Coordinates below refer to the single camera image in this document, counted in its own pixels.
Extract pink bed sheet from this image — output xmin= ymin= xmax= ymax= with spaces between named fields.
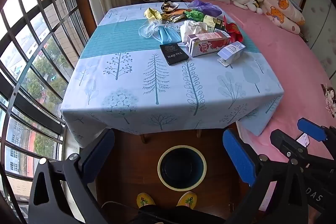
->
xmin=184 ymin=0 xmax=336 ymax=211

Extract bear print quilt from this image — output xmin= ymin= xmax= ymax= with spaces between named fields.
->
xmin=262 ymin=0 xmax=306 ymax=35

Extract cream and green carton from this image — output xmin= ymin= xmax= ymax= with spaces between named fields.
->
xmin=203 ymin=15 xmax=226 ymax=31

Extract red and white juice carton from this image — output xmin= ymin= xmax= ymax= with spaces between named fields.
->
xmin=186 ymin=31 xmax=231 ymax=57

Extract red wrapper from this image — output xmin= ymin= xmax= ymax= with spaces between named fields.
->
xmin=224 ymin=22 xmax=244 ymax=43

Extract black trousers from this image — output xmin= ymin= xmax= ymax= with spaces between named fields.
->
xmin=131 ymin=204 xmax=226 ymax=224

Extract purple plastic bag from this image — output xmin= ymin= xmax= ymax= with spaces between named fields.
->
xmin=188 ymin=0 xmax=223 ymax=17

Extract window with metal grille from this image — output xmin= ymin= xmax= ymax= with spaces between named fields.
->
xmin=0 ymin=0 xmax=90 ymax=214

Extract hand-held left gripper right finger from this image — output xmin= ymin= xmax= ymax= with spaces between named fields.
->
xmin=223 ymin=128 xmax=310 ymax=224

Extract small white lavender box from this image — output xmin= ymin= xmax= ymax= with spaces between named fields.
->
xmin=217 ymin=41 xmax=246 ymax=66

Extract green wrapper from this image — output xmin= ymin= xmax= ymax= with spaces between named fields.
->
xmin=184 ymin=10 xmax=205 ymax=22

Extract black booklet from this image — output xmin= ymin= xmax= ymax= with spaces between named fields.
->
xmin=159 ymin=43 xmax=189 ymax=66

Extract blue face mask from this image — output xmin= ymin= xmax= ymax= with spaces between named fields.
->
xmin=157 ymin=25 xmax=181 ymax=44

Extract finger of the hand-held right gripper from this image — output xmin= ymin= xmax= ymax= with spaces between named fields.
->
xmin=270 ymin=129 xmax=315 ymax=169
xmin=297 ymin=118 xmax=336 ymax=153

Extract brown foil snack bag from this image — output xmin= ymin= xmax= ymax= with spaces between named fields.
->
xmin=161 ymin=1 xmax=180 ymax=14

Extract tree print tablecloth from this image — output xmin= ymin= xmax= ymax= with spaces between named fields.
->
xmin=60 ymin=4 xmax=285 ymax=148

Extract clear plastic bag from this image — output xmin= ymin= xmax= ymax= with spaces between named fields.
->
xmin=139 ymin=19 xmax=163 ymax=38

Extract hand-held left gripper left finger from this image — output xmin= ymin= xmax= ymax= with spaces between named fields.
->
xmin=28 ymin=129 xmax=116 ymax=224

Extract blue wastebasket with cream rim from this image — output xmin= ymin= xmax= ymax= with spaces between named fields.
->
xmin=158 ymin=145 xmax=206 ymax=191

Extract yellow wrapper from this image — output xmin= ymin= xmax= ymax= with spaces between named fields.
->
xmin=144 ymin=7 xmax=163 ymax=20

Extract white tissue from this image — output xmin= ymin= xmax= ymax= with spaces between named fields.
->
xmin=180 ymin=21 xmax=208 ymax=43

